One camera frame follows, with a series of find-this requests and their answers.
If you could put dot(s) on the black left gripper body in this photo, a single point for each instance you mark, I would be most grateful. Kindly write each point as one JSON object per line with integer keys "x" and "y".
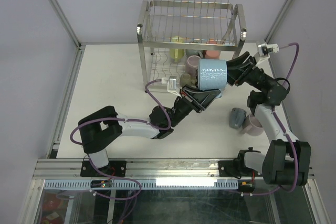
{"x": 180, "y": 109}

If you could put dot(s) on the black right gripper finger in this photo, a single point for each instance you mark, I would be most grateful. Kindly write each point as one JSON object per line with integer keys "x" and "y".
{"x": 234, "y": 76}
{"x": 237, "y": 62}

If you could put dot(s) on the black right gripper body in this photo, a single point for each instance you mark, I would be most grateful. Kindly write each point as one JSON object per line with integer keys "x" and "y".
{"x": 256, "y": 77}

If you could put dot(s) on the light blue ribbed mug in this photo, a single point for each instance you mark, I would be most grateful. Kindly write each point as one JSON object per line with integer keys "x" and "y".
{"x": 212, "y": 74}

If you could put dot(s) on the small grey-green cup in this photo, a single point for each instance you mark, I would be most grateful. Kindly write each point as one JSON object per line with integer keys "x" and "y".
{"x": 187, "y": 80}

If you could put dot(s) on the tall pink cup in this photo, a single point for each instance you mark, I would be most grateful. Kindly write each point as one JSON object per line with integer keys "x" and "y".
{"x": 212, "y": 54}

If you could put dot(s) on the pink mug with handle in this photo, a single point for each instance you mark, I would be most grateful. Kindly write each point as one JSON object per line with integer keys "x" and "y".
{"x": 211, "y": 42}

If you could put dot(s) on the lilac mug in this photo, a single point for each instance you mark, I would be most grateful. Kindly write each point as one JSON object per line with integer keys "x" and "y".
{"x": 251, "y": 126}
{"x": 191, "y": 65}

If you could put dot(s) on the blue-grey speckled jug mug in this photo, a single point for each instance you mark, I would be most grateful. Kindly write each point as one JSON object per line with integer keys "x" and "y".
{"x": 237, "y": 117}

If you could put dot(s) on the dark speckled grey mug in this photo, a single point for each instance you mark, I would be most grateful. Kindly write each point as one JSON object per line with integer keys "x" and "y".
{"x": 193, "y": 52}

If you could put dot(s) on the pale yellow-green mug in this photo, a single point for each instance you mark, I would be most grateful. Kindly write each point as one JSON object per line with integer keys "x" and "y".
{"x": 176, "y": 54}

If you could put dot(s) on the yellow enamel mug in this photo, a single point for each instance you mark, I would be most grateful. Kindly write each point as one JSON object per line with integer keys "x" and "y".
{"x": 196, "y": 82}

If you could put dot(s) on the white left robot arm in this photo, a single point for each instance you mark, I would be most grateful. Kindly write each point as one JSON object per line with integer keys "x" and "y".
{"x": 100, "y": 129}

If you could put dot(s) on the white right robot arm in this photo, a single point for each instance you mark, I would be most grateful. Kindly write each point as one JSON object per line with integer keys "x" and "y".
{"x": 287, "y": 161}

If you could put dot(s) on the stainless steel dish rack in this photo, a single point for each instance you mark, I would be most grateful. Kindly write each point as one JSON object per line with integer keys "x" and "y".
{"x": 196, "y": 22}

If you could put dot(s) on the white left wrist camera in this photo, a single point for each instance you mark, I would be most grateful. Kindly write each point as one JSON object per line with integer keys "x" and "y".
{"x": 171, "y": 84}

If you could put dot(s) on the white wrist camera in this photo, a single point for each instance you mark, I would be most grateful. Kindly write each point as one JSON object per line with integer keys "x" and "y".
{"x": 171, "y": 84}
{"x": 264, "y": 50}

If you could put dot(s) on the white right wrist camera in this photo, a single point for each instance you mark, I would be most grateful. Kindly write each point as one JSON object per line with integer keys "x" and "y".
{"x": 264, "y": 50}

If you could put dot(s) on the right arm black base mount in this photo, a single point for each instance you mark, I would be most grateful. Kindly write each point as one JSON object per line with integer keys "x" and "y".
{"x": 236, "y": 169}

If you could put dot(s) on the slotted grey cable duct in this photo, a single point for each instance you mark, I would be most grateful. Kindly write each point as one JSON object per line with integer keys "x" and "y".
{"x": 165, "y": 183}

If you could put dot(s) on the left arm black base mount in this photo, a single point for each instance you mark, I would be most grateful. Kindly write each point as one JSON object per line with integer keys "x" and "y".
{"x": 105, "y": 167}

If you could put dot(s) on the aluminium mounting rail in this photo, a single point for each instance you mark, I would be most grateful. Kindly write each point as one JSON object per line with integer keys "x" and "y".
{"x": 136, "y": 168}

